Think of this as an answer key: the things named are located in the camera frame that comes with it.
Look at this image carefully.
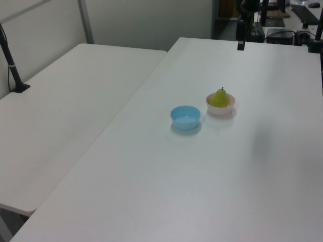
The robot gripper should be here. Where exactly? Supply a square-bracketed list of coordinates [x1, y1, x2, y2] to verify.
[236, 0, 260, 50]

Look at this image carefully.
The green pear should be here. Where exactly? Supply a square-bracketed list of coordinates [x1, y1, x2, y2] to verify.
[210, 86, 229, 108]

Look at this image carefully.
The pink plastic bowl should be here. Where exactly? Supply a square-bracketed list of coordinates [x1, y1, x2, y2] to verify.
[205, 92, 237, 116]

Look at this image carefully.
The blue plastic bowl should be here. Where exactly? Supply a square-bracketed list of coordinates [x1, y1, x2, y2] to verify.
[170, 105, 201, 131]

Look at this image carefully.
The green and black box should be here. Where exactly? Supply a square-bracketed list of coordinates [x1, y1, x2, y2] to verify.
[245, 22, 265, 42]

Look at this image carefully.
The black monitor stand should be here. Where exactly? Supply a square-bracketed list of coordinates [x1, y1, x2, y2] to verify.
[259, 0, 286, 28]

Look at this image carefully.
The black electronics box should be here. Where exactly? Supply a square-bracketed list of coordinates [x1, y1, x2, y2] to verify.
[264, 27, 296, 45]

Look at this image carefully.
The brown board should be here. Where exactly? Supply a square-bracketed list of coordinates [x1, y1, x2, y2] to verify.
[266, 10, 291, 19]

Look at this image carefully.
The grey device with black knob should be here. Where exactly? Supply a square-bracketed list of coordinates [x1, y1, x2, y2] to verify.
[294, 22, 311, 46]

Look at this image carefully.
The black keyboard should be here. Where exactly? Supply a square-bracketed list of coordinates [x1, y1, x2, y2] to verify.
[290, 4, 320, 26]

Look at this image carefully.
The white side table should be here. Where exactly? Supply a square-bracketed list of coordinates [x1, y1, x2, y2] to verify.
[0, 43, 168, 213]

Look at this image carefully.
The black camera stand pole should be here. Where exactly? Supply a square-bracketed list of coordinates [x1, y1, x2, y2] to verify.
[0, 22, 31, 94]
[307, 17, 323, 54]

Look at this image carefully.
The grey metal partition post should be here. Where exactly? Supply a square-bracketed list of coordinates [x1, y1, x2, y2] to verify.
[77, 0, 94, 45]

